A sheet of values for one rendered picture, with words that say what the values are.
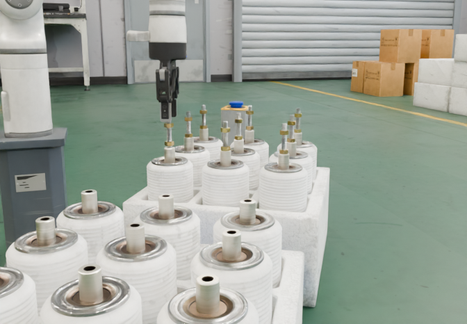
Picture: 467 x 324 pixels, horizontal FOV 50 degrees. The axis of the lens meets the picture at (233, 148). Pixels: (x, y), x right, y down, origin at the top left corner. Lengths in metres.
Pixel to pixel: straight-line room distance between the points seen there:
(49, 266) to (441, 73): 3.56
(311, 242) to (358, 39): 6.02
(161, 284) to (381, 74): 4.25
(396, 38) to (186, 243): 4.26
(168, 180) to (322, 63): 5.74
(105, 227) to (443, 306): 0.66
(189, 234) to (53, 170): 0.49
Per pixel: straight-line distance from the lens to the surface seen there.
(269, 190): 0.97
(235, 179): 0.98
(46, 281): 0.65
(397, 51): 4.82
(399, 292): 1.11
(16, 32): 1.15
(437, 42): 5.07
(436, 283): 1.17
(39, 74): 1.12
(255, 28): 6.31
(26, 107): 1.11
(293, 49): 6.48
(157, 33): 1.00
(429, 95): 4.03
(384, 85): 4.77
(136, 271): 0.59
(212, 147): 1.23
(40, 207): 1.14
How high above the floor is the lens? 0.50
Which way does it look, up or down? 12 degrees down
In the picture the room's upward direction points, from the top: straight up
